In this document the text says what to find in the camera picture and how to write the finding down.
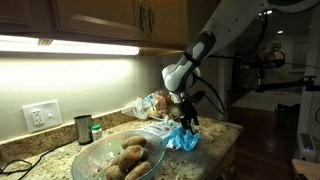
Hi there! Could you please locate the metal cabinet handle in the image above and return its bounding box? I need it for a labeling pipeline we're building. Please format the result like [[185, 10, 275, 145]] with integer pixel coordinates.
[[148, 4, 157, 34], [138, 1, 148, 33]]

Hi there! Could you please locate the clear bread bag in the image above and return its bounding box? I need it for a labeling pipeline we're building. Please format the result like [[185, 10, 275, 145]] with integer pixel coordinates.
[[145, 89, 174, 119]]

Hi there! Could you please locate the black power cable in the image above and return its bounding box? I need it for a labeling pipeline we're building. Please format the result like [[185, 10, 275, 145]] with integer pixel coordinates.
[[0, 143, 65, 176]]

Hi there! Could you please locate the yellow onion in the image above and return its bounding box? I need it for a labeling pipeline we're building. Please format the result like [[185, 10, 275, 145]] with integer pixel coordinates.
[[168, 103, 183, 120]]

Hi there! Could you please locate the brown russet potato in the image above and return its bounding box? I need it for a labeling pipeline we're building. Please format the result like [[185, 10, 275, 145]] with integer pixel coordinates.
[[117, 144, 145, 173], [121, 135, 148, 150], [124, 161, 153, 180], [104, 165, 128, 180]]

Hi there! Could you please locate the white bottle green cap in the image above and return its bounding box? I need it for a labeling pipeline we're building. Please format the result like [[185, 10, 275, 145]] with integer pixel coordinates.
[[91, 124, 103, 142]]

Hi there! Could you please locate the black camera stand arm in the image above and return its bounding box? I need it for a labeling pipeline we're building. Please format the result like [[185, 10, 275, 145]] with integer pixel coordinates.
[[254, 75, 320, 94]]

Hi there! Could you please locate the under cabinet light strip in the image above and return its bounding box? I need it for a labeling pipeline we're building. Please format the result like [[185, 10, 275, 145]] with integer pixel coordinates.
[[0, 34, 141, 56]]

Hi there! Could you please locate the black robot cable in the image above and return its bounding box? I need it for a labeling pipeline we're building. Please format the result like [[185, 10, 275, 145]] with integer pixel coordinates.
[[193, 74, 228, 116]]

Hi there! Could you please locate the blue clear plastic potato bag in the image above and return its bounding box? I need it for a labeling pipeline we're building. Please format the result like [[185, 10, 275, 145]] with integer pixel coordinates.
[[143, 119, 201, 153]]

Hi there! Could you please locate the white appliance blue light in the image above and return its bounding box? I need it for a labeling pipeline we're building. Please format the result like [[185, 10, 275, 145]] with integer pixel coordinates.
[[297, 132, 316, 163]]

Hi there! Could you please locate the wooden upper cabinet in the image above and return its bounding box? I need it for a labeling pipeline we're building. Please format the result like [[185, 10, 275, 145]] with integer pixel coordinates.
[[0, 0, 189, 46]]

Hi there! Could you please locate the black stereo camera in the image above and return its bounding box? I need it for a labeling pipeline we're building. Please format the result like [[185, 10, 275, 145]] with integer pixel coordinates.
[[240, 49, 287, 71]]

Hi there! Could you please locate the clear glass bowl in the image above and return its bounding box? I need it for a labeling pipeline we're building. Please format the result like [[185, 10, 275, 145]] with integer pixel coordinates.
[[70, 129, 167, 180]]

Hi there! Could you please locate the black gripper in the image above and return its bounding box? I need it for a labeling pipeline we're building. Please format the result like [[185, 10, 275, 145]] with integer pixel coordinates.
[[175, 99, 201, 135]]

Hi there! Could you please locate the black bin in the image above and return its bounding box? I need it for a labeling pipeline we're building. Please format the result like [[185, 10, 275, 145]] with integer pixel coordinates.
[[275, 103, 301, 130]]

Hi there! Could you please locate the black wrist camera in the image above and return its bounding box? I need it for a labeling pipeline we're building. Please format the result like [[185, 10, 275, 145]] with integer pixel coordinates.
[[189, 90, 207, 105]]

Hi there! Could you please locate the white wall outlet plate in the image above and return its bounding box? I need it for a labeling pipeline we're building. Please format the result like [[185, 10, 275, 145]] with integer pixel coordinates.
[[22, 99, 63, 134]]

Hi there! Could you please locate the stainless steel cup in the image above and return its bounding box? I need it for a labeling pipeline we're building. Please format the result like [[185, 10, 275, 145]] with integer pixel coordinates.
[[73, 114, 94, 145]]

